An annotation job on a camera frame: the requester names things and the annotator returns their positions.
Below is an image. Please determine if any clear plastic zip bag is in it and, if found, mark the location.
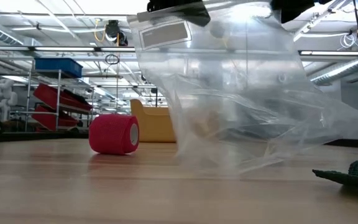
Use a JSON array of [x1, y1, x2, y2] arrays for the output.
[[126, 0, 358, 175]]

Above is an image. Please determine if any red elastic bandage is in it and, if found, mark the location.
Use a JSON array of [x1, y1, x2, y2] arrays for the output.
[[88, 113, 140, 156]]

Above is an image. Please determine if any dark green elastic bandage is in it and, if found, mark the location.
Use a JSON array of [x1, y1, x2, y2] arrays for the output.
[[311, 160, 358, 195]]

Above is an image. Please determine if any long ceiling light strip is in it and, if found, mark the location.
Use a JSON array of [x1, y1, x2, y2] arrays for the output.
[[0, 45, 358, 57]]

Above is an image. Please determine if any yellow plastic basket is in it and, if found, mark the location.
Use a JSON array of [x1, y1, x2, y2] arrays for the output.
[[130, 98, 177, 143]]

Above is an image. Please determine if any blue plastic bin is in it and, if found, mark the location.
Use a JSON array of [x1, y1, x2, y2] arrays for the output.
[[34, 58, 83, 78]]

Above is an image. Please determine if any red plastic bin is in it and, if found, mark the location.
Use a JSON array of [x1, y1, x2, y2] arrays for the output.
[[31, 105, 80, 131], [32, 83, 93, 112]]

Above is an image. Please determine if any metal shelf rack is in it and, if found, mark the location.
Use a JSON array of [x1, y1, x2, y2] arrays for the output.
[[11, 58, 124, 134]]

